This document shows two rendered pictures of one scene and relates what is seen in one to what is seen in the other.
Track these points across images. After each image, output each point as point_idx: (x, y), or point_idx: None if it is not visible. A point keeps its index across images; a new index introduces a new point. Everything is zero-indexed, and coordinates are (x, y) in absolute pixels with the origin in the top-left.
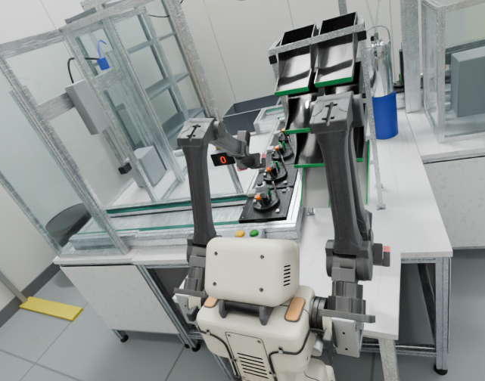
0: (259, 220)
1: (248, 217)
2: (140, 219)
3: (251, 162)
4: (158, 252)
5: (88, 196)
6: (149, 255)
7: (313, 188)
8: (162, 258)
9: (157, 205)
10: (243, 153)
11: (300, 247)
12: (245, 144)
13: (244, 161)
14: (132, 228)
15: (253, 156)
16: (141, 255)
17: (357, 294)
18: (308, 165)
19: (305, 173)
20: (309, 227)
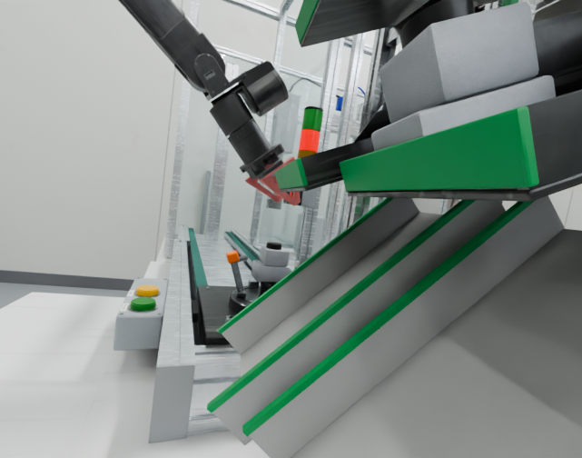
0: (194, 303)
1: (208, 293)
2: (222, 248)
3: (244, 150)
4: (164, 272)
5: (174, 163)
6: (159, 268)
7: (305, 323)
8: (149, 274)
9: (246, 247)
10: (181, 58)
11: (120, 452)
12: (214, 57)
13: (220, 124)
14: (196, 241)
15: (260, 142)
16: (159, 264)
17: None
18: (285, 176)
19: (338, 266)
20: (240, 450)
